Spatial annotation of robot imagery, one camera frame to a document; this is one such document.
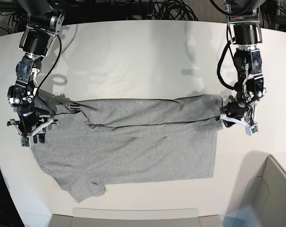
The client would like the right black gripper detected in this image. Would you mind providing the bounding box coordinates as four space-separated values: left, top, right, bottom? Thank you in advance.
19 107 50 144

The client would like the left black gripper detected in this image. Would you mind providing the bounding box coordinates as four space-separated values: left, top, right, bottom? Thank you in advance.
220 102 252 123

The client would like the grey T-shirt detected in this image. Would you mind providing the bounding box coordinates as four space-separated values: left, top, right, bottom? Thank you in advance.
31 95 223 202

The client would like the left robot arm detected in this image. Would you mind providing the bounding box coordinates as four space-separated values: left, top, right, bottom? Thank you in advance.
217 0 266 127

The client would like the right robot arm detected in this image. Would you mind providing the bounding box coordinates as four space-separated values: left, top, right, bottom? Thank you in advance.
7 0 66 147

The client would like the beige bin right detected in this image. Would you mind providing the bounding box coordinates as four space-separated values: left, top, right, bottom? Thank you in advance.
237 156 286 227

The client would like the beige bin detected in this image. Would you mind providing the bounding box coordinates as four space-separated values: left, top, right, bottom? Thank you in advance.
237 156 286 227
48 208 223 227

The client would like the beige bin front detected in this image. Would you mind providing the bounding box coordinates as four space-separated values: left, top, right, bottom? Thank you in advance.
48 208 223 227

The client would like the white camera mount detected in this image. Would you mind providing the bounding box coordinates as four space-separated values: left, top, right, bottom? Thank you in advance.
7 117 59 147
220 113 259 136

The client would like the black cable bundle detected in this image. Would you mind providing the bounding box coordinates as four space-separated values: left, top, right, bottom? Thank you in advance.
0 0 286 31

